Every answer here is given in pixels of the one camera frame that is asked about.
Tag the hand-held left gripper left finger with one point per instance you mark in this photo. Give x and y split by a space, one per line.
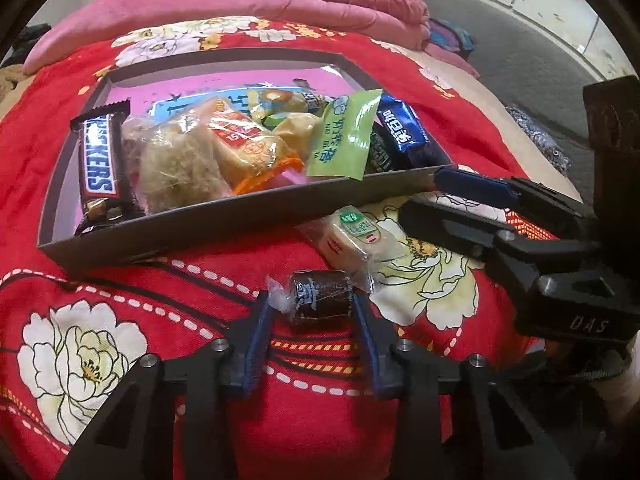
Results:
257 340

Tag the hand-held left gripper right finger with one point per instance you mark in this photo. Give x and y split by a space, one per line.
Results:
372 345

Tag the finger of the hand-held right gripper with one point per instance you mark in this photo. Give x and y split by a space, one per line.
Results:
450 225
470 182

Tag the hawthorn roll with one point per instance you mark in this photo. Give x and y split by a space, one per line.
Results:
317 295

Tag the blue cookie packet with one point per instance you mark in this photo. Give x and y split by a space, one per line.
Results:
400 132

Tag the round pastry green label packet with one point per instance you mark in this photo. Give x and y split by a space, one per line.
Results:
350 237

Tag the shallow grey cardboard box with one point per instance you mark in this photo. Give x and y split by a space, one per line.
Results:
200 230

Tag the light green snack packet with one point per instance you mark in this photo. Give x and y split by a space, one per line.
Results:
345 130

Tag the pale yellow pastry packet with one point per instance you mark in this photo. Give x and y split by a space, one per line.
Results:
300 127

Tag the orange bread packet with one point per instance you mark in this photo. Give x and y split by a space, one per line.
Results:
245 145

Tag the meat floss cake clear packet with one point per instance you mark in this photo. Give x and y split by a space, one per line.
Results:
170 165

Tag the yellow cake packet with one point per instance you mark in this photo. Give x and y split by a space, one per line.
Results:
272 100

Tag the brown chocolate bar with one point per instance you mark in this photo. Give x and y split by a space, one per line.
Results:
97 160

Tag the person's right forearm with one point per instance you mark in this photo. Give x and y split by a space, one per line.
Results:
620 390

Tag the dark floral cloth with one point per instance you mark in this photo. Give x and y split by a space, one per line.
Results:
537 135

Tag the red floral blanket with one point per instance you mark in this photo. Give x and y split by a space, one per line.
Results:
310 425

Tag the grey padded headboard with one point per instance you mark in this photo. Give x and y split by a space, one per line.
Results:
525 50

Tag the teal and purple cloth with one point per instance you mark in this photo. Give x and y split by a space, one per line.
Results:
450 35

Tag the pink and blue book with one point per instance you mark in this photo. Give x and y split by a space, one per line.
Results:
200 85

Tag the pink duvet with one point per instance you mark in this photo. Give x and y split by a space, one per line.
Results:
150 10

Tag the dark clothes pile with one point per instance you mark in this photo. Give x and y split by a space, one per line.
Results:
25 40

